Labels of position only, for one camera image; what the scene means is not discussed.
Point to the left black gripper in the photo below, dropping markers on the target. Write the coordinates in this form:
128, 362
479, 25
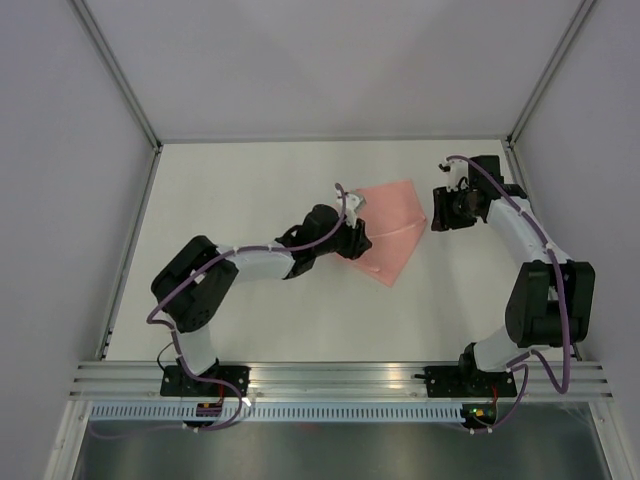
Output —
357, 242

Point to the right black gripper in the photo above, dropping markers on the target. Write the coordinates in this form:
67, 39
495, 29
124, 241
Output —
442, 218

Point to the pink satin napkin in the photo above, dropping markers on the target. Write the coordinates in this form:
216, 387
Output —
394, 223

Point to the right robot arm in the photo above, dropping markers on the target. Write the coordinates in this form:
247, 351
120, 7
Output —
497, 352

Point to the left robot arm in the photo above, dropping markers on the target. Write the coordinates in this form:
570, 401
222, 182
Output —
191, 288

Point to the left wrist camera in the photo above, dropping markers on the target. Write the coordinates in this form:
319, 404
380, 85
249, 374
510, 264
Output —
349, 206

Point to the back aluminium frame bar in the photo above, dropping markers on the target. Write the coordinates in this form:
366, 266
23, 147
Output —
329, 138

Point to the right side frame rail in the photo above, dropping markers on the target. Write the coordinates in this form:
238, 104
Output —
550, 304

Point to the frame rail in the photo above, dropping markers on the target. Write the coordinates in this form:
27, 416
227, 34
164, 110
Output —
550, 304
131, 238

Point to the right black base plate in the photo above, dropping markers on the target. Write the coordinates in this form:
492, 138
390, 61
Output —
449, 381

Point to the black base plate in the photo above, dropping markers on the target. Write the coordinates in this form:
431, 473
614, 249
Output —
176, 382
449, 381

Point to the right aluminium frame post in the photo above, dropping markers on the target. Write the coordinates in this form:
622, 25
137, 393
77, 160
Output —
568, 38

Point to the aluminium frame post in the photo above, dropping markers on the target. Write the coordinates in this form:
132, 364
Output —
106, 55
568, 38

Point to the white slotted cable duct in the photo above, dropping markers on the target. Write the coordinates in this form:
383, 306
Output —
287, 412

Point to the left side frame rail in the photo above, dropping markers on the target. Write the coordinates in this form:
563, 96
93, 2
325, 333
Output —
131, 238

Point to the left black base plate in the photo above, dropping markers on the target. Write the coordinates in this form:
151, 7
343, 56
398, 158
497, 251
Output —
176, 382

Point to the front aluminium rail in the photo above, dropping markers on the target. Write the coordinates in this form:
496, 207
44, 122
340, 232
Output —
317, 381

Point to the left aluminium frame post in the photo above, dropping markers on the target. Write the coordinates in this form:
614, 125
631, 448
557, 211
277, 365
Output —
106, 55

